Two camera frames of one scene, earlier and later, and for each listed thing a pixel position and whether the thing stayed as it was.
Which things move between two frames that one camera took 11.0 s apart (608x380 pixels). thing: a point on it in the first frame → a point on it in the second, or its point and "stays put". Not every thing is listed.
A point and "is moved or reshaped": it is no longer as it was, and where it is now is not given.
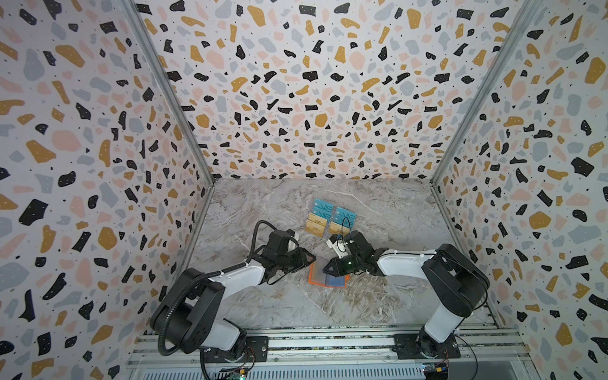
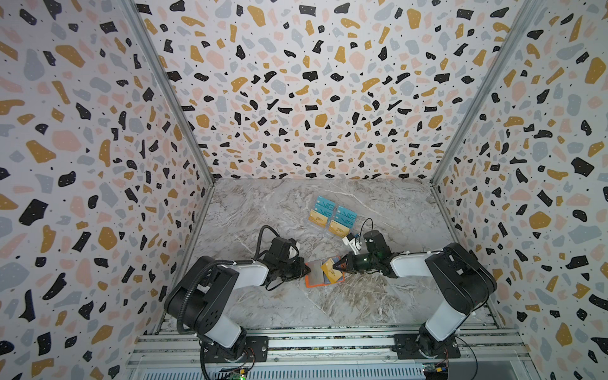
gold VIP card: x=315 y=229 is moved or reshaped
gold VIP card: x=336 y=229 stays put
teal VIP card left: x=323 y=209 stays put
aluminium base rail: x=484 y=355 stays put
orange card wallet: x=317 y=276 is moved or reshaped
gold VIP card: x=316 y=218 stays put
